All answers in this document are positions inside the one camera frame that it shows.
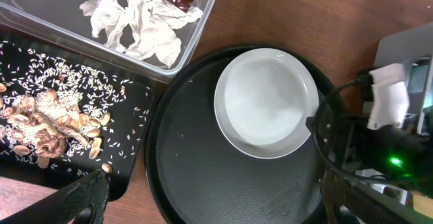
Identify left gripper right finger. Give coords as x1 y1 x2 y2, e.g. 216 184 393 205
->
321 170 411 224

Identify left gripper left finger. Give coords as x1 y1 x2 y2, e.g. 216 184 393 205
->
1 170 110 224

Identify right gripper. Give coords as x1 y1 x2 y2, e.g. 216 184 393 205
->
306 116 432 197

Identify food scraps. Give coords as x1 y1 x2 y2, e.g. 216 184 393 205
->
0 41 152 177

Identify white napkin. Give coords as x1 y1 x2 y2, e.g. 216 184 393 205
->
79 0 203 68

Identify black rectangular tray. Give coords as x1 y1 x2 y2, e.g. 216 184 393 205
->
1 31 156 200

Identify round black tray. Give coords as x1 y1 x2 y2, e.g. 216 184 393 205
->
144 45 327 223

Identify grey plate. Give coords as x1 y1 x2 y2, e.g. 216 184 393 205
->
214 48 319 160

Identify clear plastic bin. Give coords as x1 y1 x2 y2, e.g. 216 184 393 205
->
1 0 216 82

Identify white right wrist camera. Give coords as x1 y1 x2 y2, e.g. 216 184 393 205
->
367 63 409 130

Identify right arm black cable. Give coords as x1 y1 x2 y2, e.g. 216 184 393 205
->
311 70 386 184

